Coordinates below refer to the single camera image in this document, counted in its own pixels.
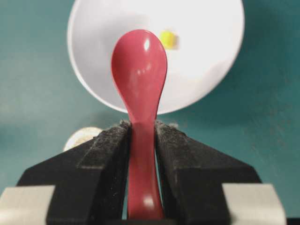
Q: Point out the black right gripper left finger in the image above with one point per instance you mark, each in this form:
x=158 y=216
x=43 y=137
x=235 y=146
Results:
x=81 y=186

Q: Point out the red plastic spoon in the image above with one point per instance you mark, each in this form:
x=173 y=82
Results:
x=139 y=67

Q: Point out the yellow hexagonal prism block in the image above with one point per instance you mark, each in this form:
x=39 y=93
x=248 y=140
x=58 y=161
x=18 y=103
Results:
x=169 y=40

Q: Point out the round white object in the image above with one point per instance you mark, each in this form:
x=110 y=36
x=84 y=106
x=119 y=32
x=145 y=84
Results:
x=81 y=136

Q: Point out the white bowl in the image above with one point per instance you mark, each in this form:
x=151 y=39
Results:
x=208 y=34

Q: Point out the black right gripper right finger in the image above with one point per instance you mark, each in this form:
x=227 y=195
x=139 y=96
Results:
x=203 y=186

